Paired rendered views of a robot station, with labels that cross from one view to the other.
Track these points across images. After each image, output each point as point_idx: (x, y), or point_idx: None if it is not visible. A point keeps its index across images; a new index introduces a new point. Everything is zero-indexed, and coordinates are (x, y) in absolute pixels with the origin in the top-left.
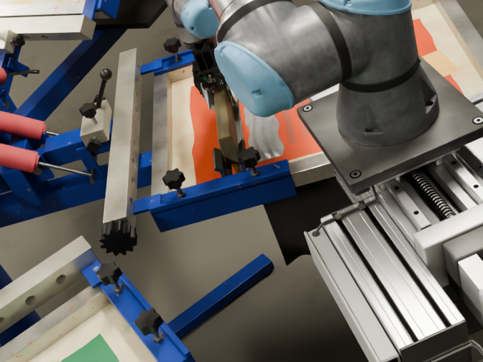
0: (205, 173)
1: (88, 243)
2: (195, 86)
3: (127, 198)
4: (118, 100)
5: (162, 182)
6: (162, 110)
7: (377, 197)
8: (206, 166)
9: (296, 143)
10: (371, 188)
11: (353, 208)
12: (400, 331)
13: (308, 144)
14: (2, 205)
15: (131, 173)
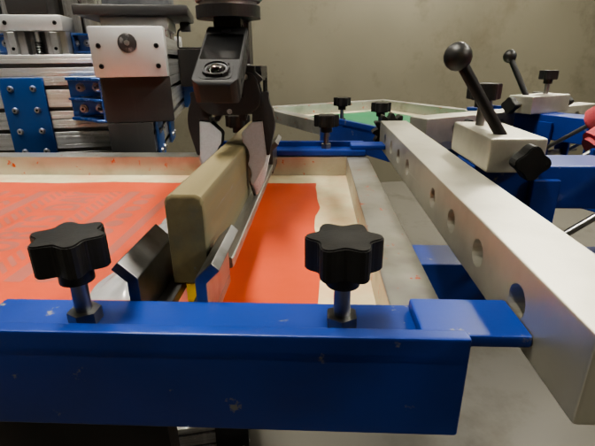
0: (301, 188)
1: (415, 117)
2: (274, 126)
3: (384, 126)
4: (482, 182)
5: (355, 163)
6: (377, 225)
7: (177, 46)
8: (298, 193)
9: (170, 191)
10: (176, 45)
11: (193, 47)
12: None
13: (158, 188)
14: None
15: (392, 142)
